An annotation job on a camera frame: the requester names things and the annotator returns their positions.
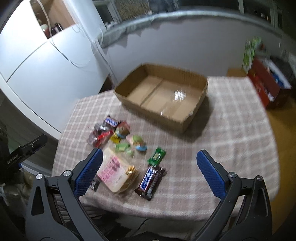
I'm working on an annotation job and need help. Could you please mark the pink bread bag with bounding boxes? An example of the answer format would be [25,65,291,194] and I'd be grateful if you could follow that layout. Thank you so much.
[96,147,139,194]

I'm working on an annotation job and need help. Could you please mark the clear bag red snacks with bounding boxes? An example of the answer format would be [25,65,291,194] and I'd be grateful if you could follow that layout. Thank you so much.
[87,124,114,148]

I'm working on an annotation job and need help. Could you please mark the light green candy packet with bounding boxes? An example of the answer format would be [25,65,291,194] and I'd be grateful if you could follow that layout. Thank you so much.
[115,143,130,152]

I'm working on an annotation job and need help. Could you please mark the brown chocolate bar front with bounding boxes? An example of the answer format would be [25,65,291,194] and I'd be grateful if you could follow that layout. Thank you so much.
[134,166,166,201]

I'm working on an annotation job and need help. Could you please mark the brown chocolate bar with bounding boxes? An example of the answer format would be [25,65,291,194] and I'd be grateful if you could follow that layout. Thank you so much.
[103,115,121,128]
[134,166,166,201]

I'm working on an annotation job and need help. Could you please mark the yellow candy packet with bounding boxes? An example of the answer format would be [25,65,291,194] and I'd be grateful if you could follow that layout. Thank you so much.
[110,133,121,144]

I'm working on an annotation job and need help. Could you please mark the brown chocolate bar back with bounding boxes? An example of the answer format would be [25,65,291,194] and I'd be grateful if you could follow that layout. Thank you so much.
[103,115,121,128]

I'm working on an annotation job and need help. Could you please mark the brown jelly cup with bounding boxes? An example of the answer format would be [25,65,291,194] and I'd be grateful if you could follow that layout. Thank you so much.
[115,121,130,138]

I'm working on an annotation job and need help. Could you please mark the small black snack packet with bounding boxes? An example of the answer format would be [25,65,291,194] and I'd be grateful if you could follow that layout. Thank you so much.
[89,175,100,191]

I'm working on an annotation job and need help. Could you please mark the white cabinet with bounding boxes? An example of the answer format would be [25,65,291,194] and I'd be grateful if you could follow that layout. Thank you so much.
[1,1,109,139]

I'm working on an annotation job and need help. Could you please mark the pink plaid tablecloth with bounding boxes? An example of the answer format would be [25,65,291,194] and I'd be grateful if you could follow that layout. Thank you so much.
[52,77,280,220]

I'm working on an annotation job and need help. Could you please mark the red cardboard box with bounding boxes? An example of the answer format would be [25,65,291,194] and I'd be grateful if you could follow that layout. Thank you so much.
[247,57,292,109]

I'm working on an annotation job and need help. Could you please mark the open cardboard box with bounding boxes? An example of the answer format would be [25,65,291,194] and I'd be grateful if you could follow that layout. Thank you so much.
[114,63,208,133]

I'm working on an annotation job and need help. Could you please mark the green drink carton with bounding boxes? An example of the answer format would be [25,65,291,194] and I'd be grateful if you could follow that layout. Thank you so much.
[242,37,262,73]

